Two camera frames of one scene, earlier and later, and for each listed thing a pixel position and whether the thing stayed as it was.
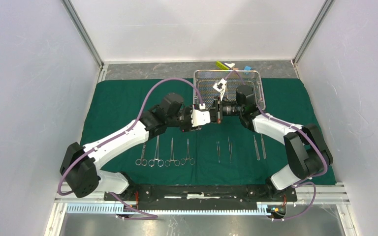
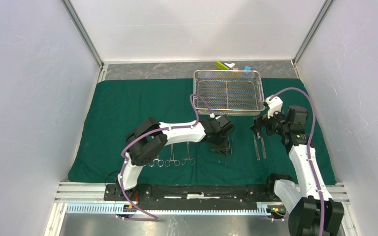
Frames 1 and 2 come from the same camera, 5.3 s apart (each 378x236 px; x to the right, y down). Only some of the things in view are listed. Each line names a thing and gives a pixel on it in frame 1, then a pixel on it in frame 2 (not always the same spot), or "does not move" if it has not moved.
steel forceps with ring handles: x=160 y=162 does not move
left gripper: x=189 y=127 to x=223 y=147
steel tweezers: x=257 y=150 does not move
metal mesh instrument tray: x=204 y=80 does not move
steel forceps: x=192 y=161 does not move
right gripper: x=216 y=116 to x=263 y=121
